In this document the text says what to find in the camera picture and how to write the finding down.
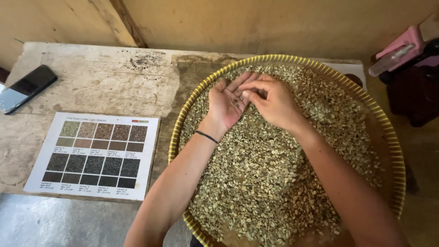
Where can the pink plastic stool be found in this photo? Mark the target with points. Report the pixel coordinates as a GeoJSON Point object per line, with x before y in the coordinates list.
{"type": "Point", "coordinates": [406, 43]}

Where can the wooden wall beam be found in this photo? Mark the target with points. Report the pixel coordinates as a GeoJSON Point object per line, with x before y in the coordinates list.
{"type": "Point", "coordinates": [121, 22]}

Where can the black smartphone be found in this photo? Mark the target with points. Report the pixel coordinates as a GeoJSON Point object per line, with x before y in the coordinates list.
{"type": "Point", "coordinates": [25, 89]}

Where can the dark defective coffee beans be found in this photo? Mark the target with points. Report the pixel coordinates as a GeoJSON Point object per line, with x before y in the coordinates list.
{"type": "Point", "coordinates": [236, 102]}

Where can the person's left hand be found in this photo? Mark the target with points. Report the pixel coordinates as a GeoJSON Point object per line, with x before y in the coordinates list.
{"type": "Point", "coordinates": [221, 109]}

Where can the person's right hand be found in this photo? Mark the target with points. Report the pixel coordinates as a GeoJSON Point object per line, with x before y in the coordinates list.
{"type": "Point", "coordinates": [279, 106]}

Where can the round woven tray yellow rim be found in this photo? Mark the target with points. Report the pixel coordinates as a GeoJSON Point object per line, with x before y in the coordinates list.
{"type": "Point", "coordinates": [387, 137]}

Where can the coffee colour chart sheet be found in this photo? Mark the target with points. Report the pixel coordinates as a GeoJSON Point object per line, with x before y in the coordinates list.
{"type": "Point", "coordinates": [92, 154]}

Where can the heap of green coffee beans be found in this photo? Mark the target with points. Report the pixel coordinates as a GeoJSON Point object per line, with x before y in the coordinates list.
{"type": "Point", "coordinates": [260, 178]}

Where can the dark maroon cloth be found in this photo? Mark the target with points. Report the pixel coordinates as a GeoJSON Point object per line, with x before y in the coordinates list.
{"type": "Point", "coordinates": [415, 94]}

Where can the black wristband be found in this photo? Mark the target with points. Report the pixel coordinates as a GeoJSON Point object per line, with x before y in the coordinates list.
{"type": "Point", "coordinates": [206, 136]}

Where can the white paper sheet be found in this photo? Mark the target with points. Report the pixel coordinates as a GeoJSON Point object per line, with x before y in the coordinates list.
{"type": "Point", "coordinates": [353, 73]}

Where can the clear spray bottle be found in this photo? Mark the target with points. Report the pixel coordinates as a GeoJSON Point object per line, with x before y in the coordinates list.
{"type": "Point", "coordinates": [389, 61]}

